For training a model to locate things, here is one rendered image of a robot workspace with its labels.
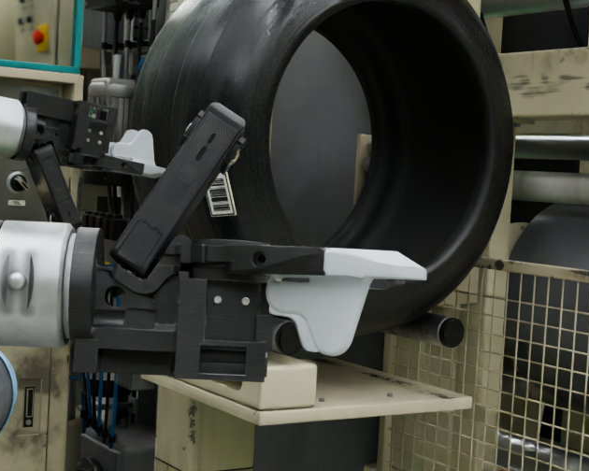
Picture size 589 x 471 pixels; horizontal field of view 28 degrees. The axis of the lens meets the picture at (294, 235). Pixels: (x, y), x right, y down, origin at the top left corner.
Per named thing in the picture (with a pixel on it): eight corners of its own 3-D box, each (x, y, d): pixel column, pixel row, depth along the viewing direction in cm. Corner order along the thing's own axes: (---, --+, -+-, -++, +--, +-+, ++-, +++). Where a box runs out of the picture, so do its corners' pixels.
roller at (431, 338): (308, 318, 198) (308, 291, 198) (330, 315, 201) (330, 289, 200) (441, 349, 169) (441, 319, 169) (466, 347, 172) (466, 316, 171)
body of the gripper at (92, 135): (123, 109, 148) (34, 90, 142) (113, 177, 148) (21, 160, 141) (99, 110, 155) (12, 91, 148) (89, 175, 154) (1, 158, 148)
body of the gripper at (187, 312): (270, 378, 74) (79, 368, 74) (277, 242, 75) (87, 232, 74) (277, 383, 67) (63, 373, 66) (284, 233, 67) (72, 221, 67)
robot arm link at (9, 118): (-13, 155, 139) (-35, 153, 146) (23, 162, 142) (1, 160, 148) (-3, 92, 139) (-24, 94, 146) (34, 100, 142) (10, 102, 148)
